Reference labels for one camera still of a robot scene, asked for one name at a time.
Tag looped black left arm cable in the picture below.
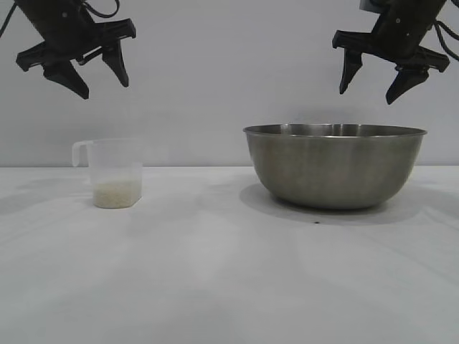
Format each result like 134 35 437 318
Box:
84 0 121 19

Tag white rice grains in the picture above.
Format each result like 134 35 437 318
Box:
93 181 141 209

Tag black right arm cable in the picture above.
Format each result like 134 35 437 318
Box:
432 19 459 60

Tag stainless steel mixing bowl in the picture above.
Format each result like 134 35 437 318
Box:
242 123 428 211

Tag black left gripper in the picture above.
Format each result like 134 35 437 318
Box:
16 0 137 100

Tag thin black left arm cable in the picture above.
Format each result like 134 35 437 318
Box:
0 0 19 39

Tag translucent plastic measuring cup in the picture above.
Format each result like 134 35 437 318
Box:
71 138 144 209

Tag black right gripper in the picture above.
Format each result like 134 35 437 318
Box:
332 0 451 105

